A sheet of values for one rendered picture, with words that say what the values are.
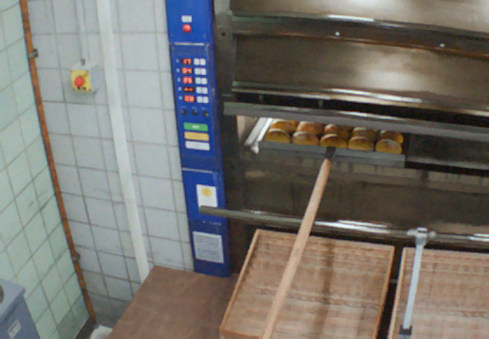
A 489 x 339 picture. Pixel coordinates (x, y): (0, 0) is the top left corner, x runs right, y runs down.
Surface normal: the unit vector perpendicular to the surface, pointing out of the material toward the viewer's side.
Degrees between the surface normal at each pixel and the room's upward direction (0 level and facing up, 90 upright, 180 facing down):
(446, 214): 70
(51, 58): 90
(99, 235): 90
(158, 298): 0
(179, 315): 0
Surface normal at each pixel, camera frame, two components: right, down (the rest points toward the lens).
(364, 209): -0.29, 0.15
